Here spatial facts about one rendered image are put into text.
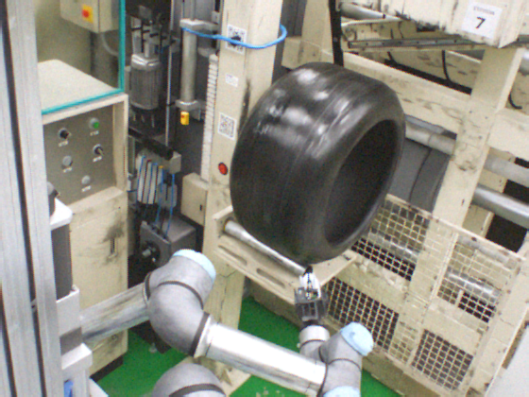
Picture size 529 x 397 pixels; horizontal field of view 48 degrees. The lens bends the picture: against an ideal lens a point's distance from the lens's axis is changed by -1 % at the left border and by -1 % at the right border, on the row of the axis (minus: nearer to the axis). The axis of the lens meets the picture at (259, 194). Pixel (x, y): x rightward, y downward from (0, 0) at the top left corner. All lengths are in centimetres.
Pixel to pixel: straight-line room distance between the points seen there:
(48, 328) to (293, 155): 87
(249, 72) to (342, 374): 96
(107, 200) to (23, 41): 149
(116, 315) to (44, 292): 61
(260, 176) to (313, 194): 16
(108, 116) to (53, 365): 122
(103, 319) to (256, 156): 58
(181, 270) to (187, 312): 12
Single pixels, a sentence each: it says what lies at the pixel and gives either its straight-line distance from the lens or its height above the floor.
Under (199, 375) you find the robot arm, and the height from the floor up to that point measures 136.
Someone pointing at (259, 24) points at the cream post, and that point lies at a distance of 182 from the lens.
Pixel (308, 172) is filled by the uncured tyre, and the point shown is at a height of 131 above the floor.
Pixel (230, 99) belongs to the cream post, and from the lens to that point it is 192.
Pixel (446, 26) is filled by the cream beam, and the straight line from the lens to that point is 178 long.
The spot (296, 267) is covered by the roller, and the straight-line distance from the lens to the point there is 188.
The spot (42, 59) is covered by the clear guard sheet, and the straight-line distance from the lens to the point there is 182.
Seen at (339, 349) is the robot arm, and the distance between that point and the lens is 136.
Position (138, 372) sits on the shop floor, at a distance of 274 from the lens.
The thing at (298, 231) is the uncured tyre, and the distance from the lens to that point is 165.
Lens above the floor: 206
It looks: 31 degrees down
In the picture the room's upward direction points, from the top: 8 degrees clockwise
